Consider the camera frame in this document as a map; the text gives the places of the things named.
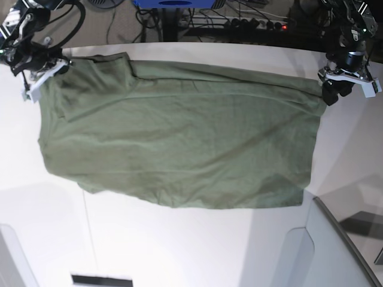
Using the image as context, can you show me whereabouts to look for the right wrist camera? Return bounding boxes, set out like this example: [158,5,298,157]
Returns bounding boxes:
[22,89,41,103]

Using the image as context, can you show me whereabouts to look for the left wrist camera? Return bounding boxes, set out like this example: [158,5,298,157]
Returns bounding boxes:
[362,78,382,98]

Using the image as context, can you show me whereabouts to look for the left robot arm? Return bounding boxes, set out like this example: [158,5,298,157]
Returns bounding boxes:
[318,1,382,106]

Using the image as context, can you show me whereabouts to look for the black power strip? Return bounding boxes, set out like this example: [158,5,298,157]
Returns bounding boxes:
[180,14,292,32]

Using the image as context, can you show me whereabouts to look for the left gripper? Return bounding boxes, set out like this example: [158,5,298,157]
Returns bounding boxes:
[318,52,376,106]

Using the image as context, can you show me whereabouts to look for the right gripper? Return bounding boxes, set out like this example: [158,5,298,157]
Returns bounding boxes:
[8,47,72,93]

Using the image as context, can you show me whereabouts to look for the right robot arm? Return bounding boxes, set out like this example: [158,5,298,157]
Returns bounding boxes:
[1,1,86,101]

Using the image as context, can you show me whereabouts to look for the blue box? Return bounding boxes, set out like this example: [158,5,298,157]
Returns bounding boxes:
[132,0,215,9]

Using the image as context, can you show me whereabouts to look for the green t-shirt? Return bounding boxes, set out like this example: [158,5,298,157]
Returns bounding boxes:
[39,54,326,209]

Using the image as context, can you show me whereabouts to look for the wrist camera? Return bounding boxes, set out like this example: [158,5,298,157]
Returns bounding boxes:
[22,89,41,103]
[362,78,382,98]

